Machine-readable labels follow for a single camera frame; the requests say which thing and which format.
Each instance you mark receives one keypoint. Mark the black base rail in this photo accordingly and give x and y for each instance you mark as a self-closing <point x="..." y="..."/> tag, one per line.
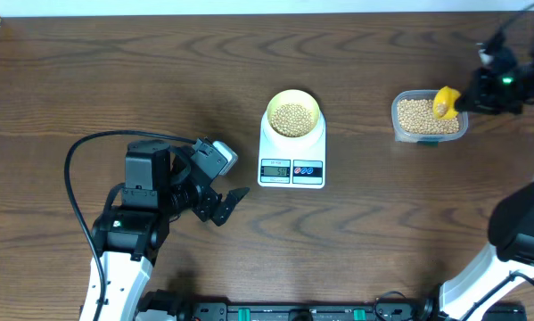
<point x="329" y="312"/>

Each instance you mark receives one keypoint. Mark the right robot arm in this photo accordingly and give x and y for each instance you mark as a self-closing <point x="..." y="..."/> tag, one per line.
<point x="507" y="259"/>

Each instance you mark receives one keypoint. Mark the yellow measuring scoop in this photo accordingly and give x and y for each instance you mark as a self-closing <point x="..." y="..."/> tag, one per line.
<point x="449" y="96"/>

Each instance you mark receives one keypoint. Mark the soybeans in container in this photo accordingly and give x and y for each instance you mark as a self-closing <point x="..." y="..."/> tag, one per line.
<point x="416" y="116"/>

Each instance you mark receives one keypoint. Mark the soybeans in scoop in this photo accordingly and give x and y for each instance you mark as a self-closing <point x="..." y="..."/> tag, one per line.
<point x="440" y="110"/>

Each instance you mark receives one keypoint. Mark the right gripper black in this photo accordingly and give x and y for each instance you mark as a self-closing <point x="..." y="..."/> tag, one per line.
<point x="476" y="98"/>

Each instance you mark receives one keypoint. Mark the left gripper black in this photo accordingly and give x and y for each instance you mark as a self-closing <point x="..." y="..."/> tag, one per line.
<point x="207" y="208"/>

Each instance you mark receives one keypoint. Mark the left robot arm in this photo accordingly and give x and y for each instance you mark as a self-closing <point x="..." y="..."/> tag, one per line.
<point x="161" y="182"/>

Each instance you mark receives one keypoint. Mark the soybeans in bowl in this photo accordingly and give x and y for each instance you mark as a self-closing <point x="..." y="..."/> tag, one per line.
<point x="292" y="120"/>

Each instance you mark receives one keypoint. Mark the clear plastic bean container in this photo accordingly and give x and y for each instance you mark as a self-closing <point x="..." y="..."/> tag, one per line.
<point x="402" y="136"/>

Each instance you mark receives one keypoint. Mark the yellow plastic bowl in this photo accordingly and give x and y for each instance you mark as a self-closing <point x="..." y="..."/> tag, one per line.
<point x="294" y="96"/>

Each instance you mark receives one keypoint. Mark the white digital kitchen scale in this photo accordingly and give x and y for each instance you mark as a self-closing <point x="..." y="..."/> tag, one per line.
<point x="292" y="162"/>

